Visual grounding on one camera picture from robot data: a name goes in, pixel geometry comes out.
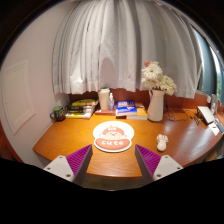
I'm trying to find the white and pink flowers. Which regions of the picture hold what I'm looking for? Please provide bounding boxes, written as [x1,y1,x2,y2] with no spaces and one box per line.
[142,61,177,95]

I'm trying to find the white pleated curtain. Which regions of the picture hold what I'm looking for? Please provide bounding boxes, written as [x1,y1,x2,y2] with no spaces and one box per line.
[52,0,202,98]

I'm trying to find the white cylindrical container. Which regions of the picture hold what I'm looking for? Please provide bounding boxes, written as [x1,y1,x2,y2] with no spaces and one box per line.
[98,88,110,110]

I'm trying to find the red flat book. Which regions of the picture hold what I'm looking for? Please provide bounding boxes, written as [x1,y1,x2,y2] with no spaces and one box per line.
[95,109,116,116]

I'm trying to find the white computer mouse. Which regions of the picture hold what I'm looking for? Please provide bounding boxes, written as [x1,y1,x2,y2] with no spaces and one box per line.
[157,134,168,152]

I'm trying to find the white box device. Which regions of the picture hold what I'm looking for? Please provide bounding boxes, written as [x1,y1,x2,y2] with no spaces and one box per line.
[197,106,214,124]

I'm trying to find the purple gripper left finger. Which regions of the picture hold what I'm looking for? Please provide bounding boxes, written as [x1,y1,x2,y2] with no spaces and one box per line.
[44,145,93,186]

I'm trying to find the clear sanitizer bottle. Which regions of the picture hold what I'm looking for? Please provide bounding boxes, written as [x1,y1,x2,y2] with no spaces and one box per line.
[108,92,114,111]

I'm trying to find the blue book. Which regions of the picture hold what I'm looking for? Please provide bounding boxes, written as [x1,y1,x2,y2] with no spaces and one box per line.
[116,100,137,116]

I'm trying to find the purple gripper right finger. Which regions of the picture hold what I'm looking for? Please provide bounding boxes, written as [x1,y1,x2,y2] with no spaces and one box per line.
[135,144,182,184]

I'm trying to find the round cartoon mouse pad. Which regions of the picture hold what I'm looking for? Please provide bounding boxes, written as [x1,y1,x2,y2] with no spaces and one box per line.
[93,121,135,153]

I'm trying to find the yellow orange book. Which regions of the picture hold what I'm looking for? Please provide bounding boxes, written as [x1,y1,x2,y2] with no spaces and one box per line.
[127,103,148,120]

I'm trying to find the stack of yellow black books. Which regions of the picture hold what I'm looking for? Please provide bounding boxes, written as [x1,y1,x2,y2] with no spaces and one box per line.
[65,99,98,119]

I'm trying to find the white ceramic vase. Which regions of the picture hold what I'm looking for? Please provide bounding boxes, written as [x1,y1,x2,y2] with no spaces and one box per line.
[148,90,165,122]

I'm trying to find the dark green mug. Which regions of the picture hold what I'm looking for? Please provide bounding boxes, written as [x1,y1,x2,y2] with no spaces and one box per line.
[50,106,66,122]

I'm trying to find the black cable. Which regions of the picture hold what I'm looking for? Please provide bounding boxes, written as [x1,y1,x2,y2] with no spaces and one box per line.
[163,94,201,123]

